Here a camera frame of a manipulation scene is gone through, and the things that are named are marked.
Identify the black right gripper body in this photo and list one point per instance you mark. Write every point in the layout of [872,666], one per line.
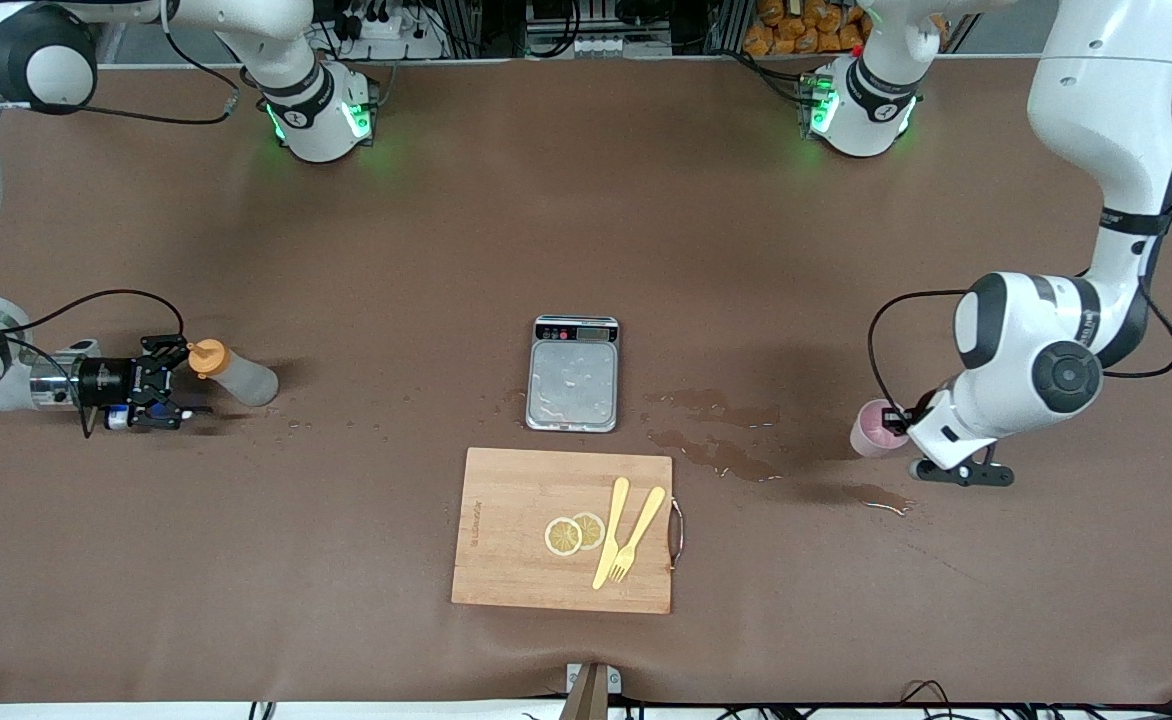
[109,380]

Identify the pink plastic cup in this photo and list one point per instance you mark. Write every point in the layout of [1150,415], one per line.
[871,435]

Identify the translucent orange-capped sauce bottle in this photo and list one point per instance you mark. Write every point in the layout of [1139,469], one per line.
[246,382]

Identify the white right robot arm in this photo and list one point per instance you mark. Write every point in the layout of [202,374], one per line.
[316,140]

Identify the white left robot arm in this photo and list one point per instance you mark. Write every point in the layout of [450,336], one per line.
[1106,100]

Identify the small brown liquid puddle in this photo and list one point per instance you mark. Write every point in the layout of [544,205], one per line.
[881,497]

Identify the large brown liquid puddle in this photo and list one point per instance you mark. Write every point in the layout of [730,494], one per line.
[716,405]
[721,458]

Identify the yellow plastic fork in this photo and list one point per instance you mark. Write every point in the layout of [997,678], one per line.
[643,522]

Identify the yellow plastic knife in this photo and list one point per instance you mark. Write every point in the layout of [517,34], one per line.
[612,530]

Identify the lemon slice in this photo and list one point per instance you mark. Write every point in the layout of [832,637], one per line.
[594,530]
[561,538]

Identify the silver digital kitchen scale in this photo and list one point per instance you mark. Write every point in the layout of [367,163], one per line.
[573,385]

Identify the white power strip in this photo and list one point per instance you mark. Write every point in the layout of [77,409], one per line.
[386,25]

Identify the orange snack bag pile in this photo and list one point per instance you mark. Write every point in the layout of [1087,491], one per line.
[806,25]

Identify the metal table edge bracket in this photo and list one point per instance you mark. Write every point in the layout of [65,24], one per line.
[591,690]

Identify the aluminium frame equipment rack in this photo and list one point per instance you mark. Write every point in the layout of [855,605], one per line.
[596,20]

